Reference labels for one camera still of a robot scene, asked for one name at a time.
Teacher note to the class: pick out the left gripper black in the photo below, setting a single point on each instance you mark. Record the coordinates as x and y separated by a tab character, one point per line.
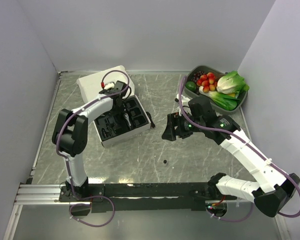
121	109

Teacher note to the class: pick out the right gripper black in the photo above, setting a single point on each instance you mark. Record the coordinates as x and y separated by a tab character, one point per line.
169	132

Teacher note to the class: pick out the black silver hair trimmer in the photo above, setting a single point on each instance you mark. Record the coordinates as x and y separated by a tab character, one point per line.
126	117

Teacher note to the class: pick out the white box with black tray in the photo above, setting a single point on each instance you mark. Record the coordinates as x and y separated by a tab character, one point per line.
119	117

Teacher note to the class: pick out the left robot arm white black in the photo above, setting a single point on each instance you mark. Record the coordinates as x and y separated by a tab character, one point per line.
70	134

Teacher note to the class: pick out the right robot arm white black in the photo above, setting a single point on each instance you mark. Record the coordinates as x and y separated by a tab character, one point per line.
272	187

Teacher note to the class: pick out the green avocado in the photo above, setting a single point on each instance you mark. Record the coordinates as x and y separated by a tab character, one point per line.
191	86

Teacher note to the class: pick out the dark purple grapes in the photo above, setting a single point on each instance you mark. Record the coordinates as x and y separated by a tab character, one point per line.
196	76

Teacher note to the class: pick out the red strawberries cluster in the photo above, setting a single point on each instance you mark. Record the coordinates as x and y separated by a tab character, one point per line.
207	82

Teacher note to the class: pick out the bok choy vegetable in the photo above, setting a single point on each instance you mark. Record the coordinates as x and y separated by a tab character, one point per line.
222	100

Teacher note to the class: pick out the dark grey food tray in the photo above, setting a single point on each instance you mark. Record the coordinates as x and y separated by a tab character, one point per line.
241	96

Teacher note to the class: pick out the green white cabbage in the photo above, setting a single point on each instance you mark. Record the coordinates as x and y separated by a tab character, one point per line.
232	82

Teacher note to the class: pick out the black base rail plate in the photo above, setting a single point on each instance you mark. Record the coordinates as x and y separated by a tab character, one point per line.
152	196

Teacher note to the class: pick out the aluminium profile rail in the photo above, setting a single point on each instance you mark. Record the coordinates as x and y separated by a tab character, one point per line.
38	194

